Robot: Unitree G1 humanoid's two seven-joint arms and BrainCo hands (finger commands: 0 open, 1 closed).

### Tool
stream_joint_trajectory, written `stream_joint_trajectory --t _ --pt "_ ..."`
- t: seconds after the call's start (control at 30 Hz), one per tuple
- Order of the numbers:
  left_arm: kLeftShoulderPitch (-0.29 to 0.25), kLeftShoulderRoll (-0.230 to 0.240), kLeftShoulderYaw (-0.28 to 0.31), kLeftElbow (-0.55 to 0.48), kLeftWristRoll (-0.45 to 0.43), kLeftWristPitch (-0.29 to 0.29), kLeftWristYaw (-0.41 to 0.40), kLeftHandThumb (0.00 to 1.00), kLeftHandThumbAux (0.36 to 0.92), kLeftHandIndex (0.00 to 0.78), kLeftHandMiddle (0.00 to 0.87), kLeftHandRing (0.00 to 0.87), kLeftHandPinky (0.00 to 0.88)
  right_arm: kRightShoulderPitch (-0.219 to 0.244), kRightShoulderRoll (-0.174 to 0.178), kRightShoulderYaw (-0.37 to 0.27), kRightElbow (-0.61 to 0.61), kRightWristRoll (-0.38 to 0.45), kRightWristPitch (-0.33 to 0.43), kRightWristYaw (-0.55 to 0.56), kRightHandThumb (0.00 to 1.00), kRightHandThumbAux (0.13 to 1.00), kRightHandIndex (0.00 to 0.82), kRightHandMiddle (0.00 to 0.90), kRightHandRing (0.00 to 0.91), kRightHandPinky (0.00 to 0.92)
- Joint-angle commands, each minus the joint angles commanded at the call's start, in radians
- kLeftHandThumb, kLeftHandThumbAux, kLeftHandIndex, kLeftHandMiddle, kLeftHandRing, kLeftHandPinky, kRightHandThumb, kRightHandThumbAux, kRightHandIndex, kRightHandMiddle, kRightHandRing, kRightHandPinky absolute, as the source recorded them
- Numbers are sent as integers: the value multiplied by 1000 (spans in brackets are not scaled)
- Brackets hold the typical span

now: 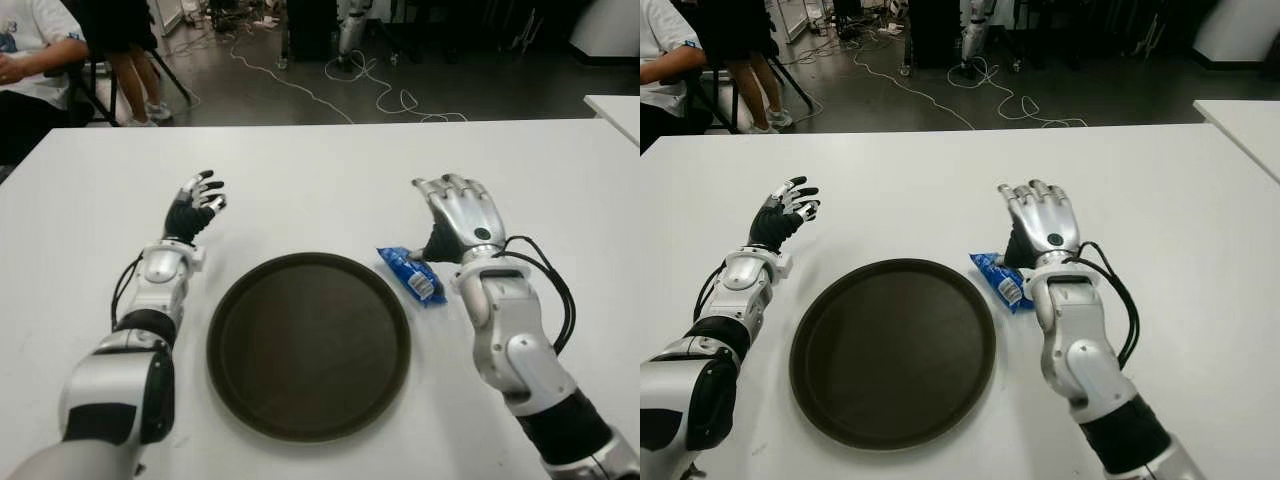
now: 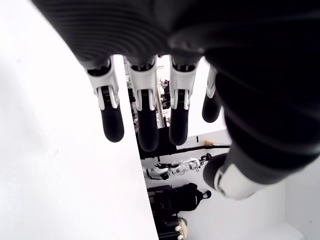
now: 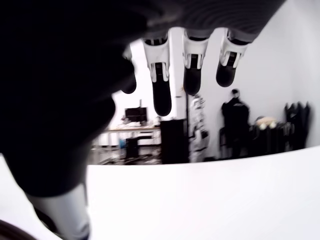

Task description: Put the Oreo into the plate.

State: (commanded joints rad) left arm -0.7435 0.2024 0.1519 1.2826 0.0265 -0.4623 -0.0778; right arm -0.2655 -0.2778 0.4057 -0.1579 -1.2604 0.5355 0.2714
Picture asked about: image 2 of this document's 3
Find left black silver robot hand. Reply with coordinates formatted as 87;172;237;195
29;0;320;201

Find black pole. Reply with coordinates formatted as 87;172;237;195
174;142;232;154

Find silver humanoid robot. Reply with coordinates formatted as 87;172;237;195
143;153;213;181

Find black backpack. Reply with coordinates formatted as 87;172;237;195
147;182;213;221

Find white beige sneaker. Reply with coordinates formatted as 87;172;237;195
174;216;189;240

